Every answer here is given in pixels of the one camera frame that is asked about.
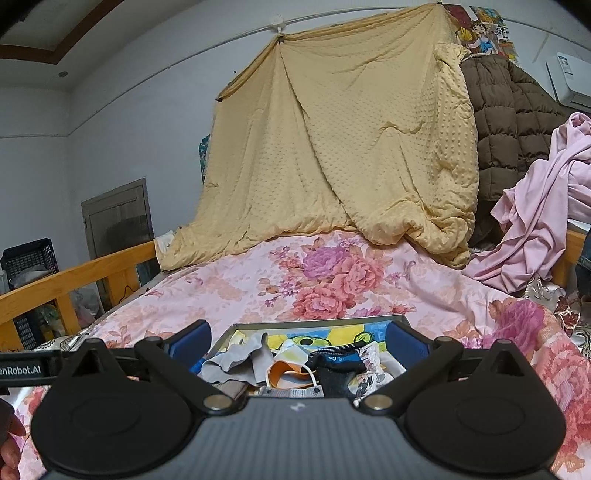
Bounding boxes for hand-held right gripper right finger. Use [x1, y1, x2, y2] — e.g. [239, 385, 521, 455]
[358, 320, 527, 414]

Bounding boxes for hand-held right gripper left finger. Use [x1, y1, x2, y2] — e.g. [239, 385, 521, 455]
[69, 320, 238, 414]

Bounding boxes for grey cloth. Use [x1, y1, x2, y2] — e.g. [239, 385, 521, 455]
[201, 333, 276, 387]

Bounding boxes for dark blue sock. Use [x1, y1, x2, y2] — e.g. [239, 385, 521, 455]
[307, 348, 371, 398]

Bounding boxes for grey tray with cartoon print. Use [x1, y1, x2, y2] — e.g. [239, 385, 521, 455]
[203, 315, 410, 398]

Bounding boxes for orange plastic scoop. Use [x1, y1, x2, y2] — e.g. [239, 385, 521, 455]
[267, 360, 320, 389]

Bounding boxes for person's left hand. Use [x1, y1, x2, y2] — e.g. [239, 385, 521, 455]
[0, 400, 27, 480]

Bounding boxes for black plastic crate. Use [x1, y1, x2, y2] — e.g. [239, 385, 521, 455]
[11, 314, 48, 352]
[0, 237, 61, 280]

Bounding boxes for pink floral bedsheet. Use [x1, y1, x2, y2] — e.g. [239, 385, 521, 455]
[0, 231, 591, 480]

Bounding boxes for white plastic bag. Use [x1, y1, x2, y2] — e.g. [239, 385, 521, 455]
[69, 288, 103, 329]

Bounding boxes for grey door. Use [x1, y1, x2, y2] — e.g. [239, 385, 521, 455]
[81, 179, 154, 288]

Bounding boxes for pink garment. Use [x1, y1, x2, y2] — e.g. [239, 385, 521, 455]
[462, 112, 591, 297]

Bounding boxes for blue denim jeans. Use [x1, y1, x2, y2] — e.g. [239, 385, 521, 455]
[579, 231, 591, 297]

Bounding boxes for yellow dotted blanket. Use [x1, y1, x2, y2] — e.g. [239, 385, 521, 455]
[157, 4, 482, 274]

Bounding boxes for brown quilted jacket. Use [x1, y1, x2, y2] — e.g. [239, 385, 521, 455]
[459, 53, 574, 251]

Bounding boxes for white air conditioner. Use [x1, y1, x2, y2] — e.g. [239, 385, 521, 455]
[546, 53, 591, 107]

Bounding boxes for teal wall poster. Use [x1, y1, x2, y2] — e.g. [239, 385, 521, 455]
[198, 134, 212, 186]

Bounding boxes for cartoon wall poster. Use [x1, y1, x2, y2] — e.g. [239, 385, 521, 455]
[445, 4, 520, 66]

